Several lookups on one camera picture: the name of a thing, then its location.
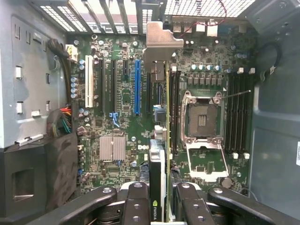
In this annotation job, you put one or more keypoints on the black plastic cover box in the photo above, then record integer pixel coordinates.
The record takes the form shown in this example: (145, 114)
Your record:
(23, 164)

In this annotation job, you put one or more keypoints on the open black PC case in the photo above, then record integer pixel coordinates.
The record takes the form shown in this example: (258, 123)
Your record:
(30, 82)

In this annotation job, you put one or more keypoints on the metal socket cover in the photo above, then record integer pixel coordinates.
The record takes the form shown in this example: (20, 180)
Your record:
(191, 161)

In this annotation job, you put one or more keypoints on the blue expansion slot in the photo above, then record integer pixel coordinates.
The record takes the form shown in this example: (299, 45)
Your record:
(137, 89)

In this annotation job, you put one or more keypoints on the socket locking lever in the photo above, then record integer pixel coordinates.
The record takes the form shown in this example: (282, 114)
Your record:
(239, 94)

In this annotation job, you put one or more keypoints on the long black expansion slot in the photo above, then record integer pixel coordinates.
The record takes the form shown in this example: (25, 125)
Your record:
(101, 86)
(113, 86)
(148, 98)

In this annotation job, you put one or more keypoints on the short black expansion slot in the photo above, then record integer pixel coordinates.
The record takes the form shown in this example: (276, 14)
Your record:
(125, 67)

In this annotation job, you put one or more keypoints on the CPU socket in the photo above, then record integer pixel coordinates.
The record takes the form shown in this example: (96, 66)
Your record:
(204, 117)

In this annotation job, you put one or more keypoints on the empty black RAM slot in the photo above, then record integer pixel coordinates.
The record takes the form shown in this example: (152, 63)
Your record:
(230, 112)
(242, 112)
(236, 112)
(248, 112)

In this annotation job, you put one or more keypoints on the silver chipset heatsink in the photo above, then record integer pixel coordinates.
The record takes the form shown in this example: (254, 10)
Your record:
(112, 148)

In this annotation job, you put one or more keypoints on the white power connector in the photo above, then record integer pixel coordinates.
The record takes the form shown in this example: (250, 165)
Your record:
(73, 52)

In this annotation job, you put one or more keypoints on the green motherboard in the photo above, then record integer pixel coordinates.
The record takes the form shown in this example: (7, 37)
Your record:
(131, 126)

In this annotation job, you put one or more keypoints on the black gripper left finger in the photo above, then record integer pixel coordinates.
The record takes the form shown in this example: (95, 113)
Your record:
(136, 206)

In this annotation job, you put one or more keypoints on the white expansion slot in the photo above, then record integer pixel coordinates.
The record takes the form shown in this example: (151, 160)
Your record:
(89, 82)

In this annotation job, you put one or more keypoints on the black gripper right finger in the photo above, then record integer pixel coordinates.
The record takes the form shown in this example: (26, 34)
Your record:
(197, 207)

